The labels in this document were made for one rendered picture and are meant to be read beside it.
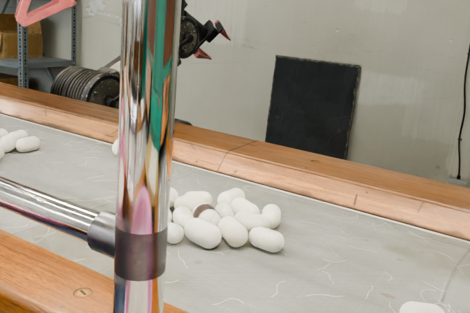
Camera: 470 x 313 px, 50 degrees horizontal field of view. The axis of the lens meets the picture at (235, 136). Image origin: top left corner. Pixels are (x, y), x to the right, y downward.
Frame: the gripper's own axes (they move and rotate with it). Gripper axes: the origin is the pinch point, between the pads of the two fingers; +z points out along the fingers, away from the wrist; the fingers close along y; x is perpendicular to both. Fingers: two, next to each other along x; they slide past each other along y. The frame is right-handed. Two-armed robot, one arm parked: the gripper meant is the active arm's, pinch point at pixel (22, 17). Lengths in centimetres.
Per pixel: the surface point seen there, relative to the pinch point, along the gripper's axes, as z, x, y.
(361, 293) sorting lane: -1, -28, -53
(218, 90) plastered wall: -37, -108, 177
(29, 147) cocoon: 12.3, -10.5, -12.0
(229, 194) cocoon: -0.2, -24.0, -36.0
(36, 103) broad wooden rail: 9.8, -11.0, 9.8
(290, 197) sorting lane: -4.5, -32.3, -33.6
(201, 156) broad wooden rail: -1.4, -26.5, -20.4
